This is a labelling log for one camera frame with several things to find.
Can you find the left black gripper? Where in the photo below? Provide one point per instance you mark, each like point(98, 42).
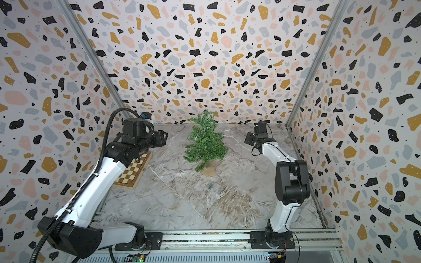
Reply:
point(161, 139)

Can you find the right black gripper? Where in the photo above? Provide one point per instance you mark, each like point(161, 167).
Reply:
point(248, 137)

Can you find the small green christmas tree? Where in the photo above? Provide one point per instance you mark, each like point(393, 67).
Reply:
point(203, 152)

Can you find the clear string light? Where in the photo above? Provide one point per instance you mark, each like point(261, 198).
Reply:
point(206, 132)

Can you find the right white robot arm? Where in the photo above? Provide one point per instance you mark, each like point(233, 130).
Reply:
point(291, 187)

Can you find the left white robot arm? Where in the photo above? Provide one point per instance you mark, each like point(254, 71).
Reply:
point(70, 229)

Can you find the wooden chess board box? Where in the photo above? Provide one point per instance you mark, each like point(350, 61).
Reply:
point(130, 178)

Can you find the clear battery box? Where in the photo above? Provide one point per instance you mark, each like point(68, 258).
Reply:
point(215, 188)

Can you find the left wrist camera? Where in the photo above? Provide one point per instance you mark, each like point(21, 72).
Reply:
point(147, 115)

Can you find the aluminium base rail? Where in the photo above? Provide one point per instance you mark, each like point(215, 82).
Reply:
point(228, 246)

